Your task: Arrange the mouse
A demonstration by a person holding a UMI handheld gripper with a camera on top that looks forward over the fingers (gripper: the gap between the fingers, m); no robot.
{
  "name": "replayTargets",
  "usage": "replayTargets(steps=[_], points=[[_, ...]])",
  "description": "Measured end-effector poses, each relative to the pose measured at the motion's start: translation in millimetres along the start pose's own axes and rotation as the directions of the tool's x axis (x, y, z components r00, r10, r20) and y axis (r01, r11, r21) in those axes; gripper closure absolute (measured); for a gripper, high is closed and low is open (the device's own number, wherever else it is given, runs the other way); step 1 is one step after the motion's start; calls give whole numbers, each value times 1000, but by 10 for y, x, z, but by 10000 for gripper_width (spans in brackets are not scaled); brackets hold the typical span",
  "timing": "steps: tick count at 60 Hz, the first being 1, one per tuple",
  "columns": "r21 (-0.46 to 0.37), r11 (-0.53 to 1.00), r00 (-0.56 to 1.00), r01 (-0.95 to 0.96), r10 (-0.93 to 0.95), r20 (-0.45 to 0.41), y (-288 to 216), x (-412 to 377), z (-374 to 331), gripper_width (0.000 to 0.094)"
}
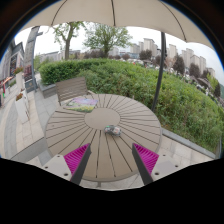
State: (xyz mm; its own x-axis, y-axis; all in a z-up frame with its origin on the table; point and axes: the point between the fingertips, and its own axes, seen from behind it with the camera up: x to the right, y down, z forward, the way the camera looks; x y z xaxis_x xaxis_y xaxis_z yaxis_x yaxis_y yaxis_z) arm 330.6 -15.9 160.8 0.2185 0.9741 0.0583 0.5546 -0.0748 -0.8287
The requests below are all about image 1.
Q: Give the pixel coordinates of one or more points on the dark curved umbrella pole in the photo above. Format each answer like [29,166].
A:
[159,70]

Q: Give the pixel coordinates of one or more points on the transparent computer mouse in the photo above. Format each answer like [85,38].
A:
[112,130]

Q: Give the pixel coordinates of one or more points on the green hedge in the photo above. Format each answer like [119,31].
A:
[133,80]

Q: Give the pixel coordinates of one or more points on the beige patio umbrella canopy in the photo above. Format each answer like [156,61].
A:
[110,11]

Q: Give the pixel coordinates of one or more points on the thin leaning tree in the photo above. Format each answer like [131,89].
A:
[67,36]

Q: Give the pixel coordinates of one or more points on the flower print mouse pad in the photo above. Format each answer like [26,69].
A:
[81,104]

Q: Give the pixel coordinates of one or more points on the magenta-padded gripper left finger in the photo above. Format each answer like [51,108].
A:
[76,158]

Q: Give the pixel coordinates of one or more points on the round leafy tree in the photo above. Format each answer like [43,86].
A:
[107,36]

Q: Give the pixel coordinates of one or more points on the white flower planter box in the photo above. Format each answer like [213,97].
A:
[21,108]

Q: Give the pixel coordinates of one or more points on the grey stone sign pillar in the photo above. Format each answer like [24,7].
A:
[30,56]

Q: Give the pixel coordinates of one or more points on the brown slatted outdoor chair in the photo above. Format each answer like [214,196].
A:
[71,88]

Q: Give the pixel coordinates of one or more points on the distant apartment buildings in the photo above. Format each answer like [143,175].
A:
[186,56]

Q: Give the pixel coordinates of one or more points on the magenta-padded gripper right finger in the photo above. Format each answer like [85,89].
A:
[146,159]

